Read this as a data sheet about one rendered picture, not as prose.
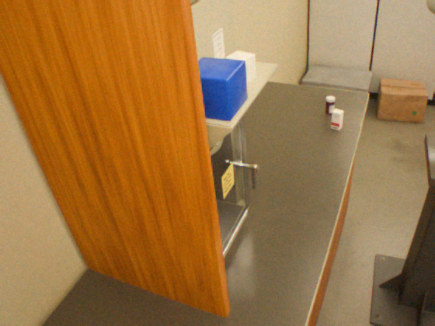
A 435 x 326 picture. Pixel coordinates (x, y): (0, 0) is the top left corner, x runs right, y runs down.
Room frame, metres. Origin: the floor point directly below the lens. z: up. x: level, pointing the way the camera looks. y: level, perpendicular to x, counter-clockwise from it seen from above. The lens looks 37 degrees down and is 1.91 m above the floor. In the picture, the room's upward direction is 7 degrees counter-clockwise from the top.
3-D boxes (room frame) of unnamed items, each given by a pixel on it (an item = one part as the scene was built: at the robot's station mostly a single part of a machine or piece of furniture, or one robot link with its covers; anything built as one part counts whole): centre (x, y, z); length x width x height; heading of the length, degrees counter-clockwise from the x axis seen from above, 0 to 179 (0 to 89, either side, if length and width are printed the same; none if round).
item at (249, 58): (0.85, -0.09, 1.54); 0.05 x 0.05 x 0.06; 45
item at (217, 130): (0.81, -0.07, 1.46); 0.32 x 0.12 x 0.10; 152
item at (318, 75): (3.26, -1.24, 0.17); 0.60 x 0.42 x 0.33; 60
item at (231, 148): (0.84, -0.02, 1.19); 0.30 x 0.01 x 0.40; 151
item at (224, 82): (0.73, -0.02, 1.56); 0.10 x 0.10 x 0.09; 62
